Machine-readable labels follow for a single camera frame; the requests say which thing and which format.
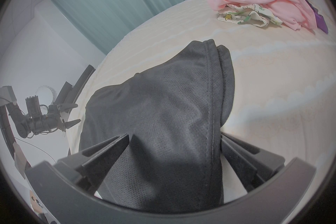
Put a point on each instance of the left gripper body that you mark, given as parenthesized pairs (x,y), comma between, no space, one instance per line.
(56,118)

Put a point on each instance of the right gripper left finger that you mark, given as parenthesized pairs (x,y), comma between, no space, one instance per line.
(99,162)

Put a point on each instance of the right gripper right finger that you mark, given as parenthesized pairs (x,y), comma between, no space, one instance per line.
(252,162)

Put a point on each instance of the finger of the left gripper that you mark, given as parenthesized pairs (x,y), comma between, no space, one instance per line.
(69,107)
(73,123)

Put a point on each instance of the black T-shirt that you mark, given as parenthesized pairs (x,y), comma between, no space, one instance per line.
(162,125)

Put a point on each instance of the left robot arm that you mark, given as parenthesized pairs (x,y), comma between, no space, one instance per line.
(26,123)

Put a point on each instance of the bed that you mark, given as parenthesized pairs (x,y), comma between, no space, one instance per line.
(275,73)

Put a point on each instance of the black chest of drawers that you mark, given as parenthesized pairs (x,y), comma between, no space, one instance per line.
(81,83)

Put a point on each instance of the white printed garment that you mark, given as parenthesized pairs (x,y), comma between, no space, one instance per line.
(244,15)

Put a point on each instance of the purple satin garment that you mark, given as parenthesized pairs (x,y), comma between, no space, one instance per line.
(321,20)

